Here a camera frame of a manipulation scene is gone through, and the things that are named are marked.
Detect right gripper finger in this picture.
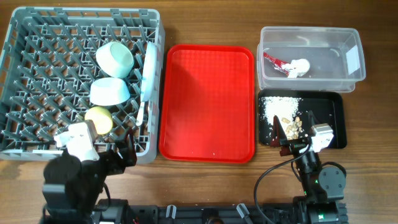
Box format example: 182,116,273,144
308,110,320,128
270,115,287,147

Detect rice and peanut shell scraps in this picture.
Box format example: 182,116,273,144
259,96,306,145

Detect white plastic spoon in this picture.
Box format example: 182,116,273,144
136,101,146,126

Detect yellow plastic cup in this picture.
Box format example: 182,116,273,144
85,106,113,135

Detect white napkin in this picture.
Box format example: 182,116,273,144
284,58,310,78

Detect light blue small bowl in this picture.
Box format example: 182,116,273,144
90,77,131,106

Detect red snack wrapper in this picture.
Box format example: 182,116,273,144
263,52,289,76

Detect light blue round plate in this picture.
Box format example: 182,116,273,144
140,42,157,102

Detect pale green bowl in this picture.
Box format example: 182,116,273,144
95,41,134,78

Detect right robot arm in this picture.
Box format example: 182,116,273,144
271,113,348,223

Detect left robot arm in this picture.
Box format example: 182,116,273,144
40,128,139,223

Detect grey plastic dishwasher rack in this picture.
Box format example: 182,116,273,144
1,7,165,164

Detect black plastic tray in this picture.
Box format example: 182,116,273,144
258,90,347,149

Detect clear plastic bin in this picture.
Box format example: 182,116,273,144
256,26,366,92

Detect red plastic serving tray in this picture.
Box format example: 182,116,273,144
159,44,255,164

